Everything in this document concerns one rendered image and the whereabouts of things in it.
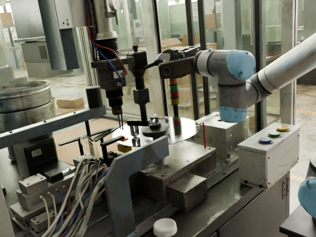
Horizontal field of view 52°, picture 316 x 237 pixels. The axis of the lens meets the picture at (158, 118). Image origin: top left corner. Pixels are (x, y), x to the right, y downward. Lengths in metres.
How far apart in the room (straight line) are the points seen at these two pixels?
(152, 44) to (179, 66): 0.84
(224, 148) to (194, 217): 0.41
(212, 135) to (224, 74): 0.56
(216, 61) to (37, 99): 0.99
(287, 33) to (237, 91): 0.53
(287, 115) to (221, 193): 0.44
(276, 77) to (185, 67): 0.25
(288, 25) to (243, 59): 0.53
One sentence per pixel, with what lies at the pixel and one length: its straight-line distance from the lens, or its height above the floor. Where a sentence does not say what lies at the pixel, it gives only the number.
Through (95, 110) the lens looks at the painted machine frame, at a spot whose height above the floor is 1.04.
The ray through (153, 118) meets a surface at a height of 1.00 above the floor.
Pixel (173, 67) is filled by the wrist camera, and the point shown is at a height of 1.21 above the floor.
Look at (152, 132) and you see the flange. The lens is 1.17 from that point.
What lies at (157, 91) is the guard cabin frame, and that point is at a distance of 1.81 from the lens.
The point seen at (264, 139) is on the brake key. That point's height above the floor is 0.91.
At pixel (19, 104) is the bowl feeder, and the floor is 1.05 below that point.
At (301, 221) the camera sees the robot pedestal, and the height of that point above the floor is 0.75.
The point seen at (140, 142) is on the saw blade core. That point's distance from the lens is 1.11.
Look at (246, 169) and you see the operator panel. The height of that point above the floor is 0.81.
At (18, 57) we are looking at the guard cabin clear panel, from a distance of 2.07.
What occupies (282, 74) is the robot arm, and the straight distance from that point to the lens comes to 0.93.
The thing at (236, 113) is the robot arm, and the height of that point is 1.09.
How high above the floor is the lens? 1.34
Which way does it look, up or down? 17 degrees down
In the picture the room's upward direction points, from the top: 6 degrees counter-clockwise
